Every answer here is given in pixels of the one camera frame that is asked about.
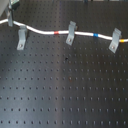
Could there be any grey metal clip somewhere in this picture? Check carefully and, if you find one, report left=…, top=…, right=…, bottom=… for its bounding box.
left=6, top=8, right=13, bottom=27
left=109, top=28, right=121, bottom=53
left=17, top=25, right=27, bottom=50
left=66, top=21, right=77, bottom=45

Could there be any grey metal clip right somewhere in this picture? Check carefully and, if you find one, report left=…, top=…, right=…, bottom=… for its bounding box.
left=109, top=28, right=121, bottom=53

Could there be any grey metal clip far left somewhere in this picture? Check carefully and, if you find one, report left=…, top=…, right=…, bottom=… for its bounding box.
left=6, top=8, right=13, bottom=27

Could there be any white cable with coloured bands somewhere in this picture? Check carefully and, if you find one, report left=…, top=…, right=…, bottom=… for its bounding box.
left=0, top=18, right=128, bottom=43

